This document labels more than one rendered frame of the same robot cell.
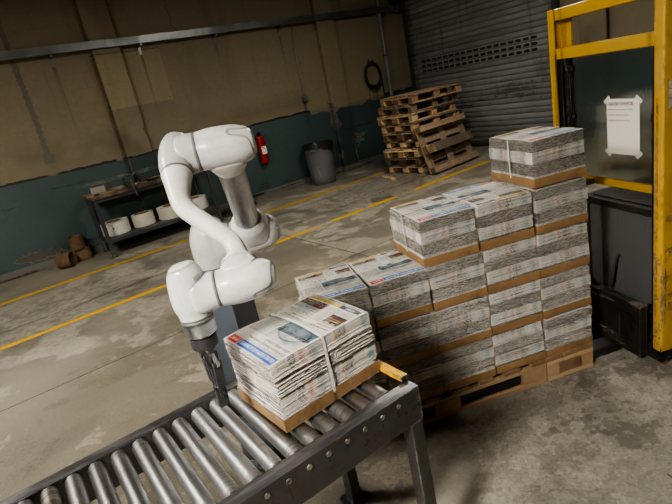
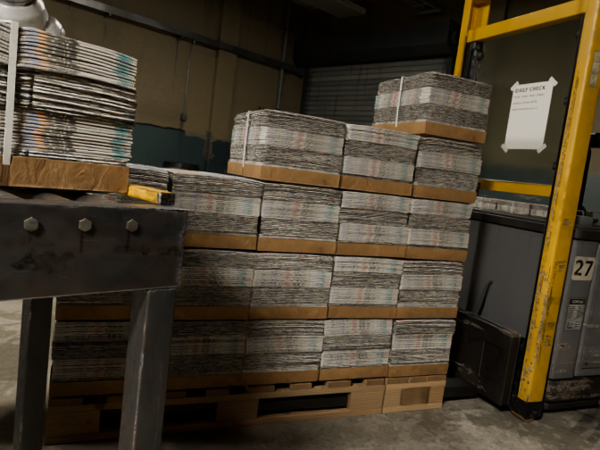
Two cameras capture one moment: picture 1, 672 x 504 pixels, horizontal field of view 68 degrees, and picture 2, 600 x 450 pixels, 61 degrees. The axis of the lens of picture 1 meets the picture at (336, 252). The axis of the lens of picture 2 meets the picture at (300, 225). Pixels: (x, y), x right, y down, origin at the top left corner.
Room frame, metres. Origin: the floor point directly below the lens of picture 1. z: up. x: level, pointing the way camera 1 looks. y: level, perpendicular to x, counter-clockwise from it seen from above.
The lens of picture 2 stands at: (0.52, -0.15, 0.88)
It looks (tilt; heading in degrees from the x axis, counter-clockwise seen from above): 6 degrees down; 347
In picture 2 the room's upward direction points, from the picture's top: 7 degrees clockwise
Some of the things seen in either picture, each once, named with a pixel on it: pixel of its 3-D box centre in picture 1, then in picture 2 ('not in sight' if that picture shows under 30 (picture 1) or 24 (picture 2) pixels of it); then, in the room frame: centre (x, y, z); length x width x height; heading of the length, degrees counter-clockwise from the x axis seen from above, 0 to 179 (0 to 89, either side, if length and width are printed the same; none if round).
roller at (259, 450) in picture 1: (243, 433); not in sight; (1.29, 0.39, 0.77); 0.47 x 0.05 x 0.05; 32
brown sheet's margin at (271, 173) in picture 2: (433, 245); (279, 173); (2.35, -0.49, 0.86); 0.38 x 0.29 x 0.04; 12
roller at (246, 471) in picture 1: (224, 445); not in sight; (1.25, 0.44, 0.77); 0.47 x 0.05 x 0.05; 32
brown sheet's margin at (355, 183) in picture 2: (487, 230); (353, 182); (2.40, -0.78, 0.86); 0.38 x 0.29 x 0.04; 10
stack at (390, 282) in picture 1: (423, 330); (234, 292); (2.32, -0.36, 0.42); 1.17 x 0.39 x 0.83; 101
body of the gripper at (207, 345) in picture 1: (206, 348); not in sight; (1.27, 0.41, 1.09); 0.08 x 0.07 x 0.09; 32
